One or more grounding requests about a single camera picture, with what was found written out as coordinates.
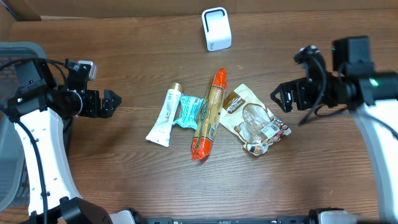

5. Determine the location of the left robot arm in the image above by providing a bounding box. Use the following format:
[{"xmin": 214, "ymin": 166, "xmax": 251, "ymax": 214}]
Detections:
[{"xmin": 1, "ymin": 58, "xmax": 140, "ymax": 224}]

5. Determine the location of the white barcode scanner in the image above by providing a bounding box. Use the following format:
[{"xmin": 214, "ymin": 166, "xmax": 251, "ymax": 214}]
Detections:
[{"xmin": 201, "ymin": 7, "xmax": 232, "ymax": 52}]

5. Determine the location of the grey plastic basket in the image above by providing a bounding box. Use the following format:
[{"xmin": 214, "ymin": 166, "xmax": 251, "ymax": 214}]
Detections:
[{"xmin": 1, "ymin": 42, "xmax": 47, "ymax": 210}]

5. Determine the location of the cream brown nut bag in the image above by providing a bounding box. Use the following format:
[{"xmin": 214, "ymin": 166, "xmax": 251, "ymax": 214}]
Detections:
[{"xmin": 220, "ymin": 84, "xmax": 292, "ymax": 156}]

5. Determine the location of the teal snack packet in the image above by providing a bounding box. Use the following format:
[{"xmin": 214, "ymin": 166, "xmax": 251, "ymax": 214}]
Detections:
[{"xmin": 172, "ymin": 95, "xmax": 203, "ymax": 130}]

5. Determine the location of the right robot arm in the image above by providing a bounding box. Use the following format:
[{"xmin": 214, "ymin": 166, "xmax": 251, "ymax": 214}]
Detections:
[{"xmin": 270, "ymin": 36, "xmax": 397, "ymax": 223}]

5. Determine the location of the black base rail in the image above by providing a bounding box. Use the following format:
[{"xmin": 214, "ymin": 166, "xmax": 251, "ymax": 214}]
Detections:
[{"xmin": 138, "ymin": 216, "xmax": 310, "ymax": 224}]

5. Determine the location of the orange spaghetti packet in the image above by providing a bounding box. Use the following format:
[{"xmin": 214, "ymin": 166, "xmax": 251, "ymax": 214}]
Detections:
[{"xmin": 191, "ymin": 68, "xmax": 227, "ymax": 161}]

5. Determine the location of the white tube gold cap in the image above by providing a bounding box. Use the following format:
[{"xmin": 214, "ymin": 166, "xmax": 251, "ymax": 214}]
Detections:
[{"xmin": 146, "ymin": 83, "xmax": 183, "ymax": 147}]

